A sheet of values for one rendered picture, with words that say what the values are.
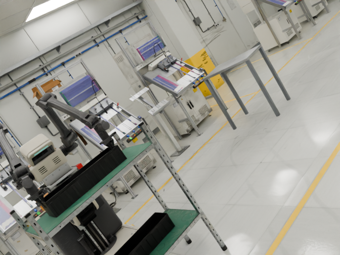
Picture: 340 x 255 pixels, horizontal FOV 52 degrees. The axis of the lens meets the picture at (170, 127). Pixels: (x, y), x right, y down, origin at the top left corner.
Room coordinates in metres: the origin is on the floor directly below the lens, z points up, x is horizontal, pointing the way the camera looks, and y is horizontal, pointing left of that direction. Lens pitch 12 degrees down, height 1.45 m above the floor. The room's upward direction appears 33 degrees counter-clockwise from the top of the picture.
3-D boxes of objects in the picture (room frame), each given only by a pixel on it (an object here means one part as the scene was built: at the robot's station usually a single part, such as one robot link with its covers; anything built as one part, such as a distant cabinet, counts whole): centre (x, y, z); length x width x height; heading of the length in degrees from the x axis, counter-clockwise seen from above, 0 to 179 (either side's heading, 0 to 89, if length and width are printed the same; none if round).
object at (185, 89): (5.76, -0.41, 0.65); 1.01 x 0.73 x 1.29; 33
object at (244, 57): (4.38, -1.09, 0.40); 0.70 x 0.45 x 0.80; 43
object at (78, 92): (5.03, 0.79, 1.52); 0.51 x 0.13 x 0.27; 123
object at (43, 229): (2.21, 0.63, 0.55); 0.91 x 0.46 x 1.10; 123
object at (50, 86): (5.22, 1.05, 1.82); 0.68 x 0.30 x 0.20; 123
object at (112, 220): (2.93, 1.10, 0.59); 0.55 x 0.34 x 0.83; 122
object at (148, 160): (5.10, 0.91, 0.31); 0.70 x 0.65 x 0.62; 123
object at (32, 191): (2.05, 0.88, 1.15); 0.10 x 0.07 x 0.07; 122
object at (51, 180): (2.61, 0.90, 0.99); 0.28 x 0.16 x 0.22; 122
